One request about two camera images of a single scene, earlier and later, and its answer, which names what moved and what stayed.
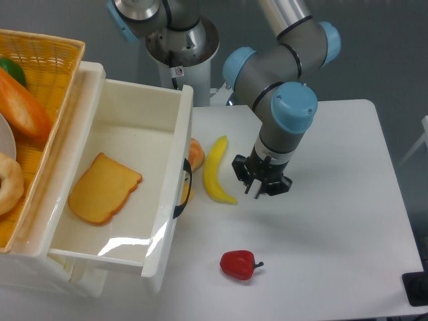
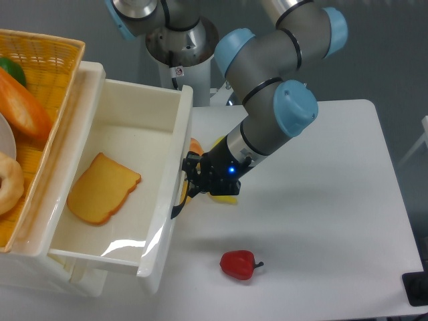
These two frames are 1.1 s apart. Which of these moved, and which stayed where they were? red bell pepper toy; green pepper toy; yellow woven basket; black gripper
Moved: black gripper
Stayed: red bell pepper toy; green pepper toy; yellow woven basket
